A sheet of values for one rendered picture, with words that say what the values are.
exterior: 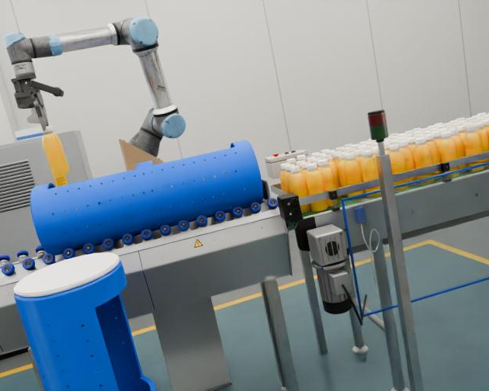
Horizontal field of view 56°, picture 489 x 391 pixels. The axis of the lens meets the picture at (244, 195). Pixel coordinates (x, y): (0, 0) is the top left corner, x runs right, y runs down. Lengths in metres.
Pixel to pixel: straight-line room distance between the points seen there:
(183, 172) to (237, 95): 3.02
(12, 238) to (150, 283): 1.74
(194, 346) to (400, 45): 4.17
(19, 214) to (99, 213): 1.68
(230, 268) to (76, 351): 0.83
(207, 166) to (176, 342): 0.98
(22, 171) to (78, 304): 2.23
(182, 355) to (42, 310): 1.27
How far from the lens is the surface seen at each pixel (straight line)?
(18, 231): 3.46
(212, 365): 2.48
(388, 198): 1.77
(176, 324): 2.36
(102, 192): 1.81
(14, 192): 3.42
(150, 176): 1.81
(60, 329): 1.26
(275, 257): 1.95
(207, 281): 1.93
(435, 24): 5.89
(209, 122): 4.68
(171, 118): 2.10
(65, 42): 2.11
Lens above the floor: 1.38
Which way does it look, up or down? 11 degrees down
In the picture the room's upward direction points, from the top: 12 degrees counter-clockwise
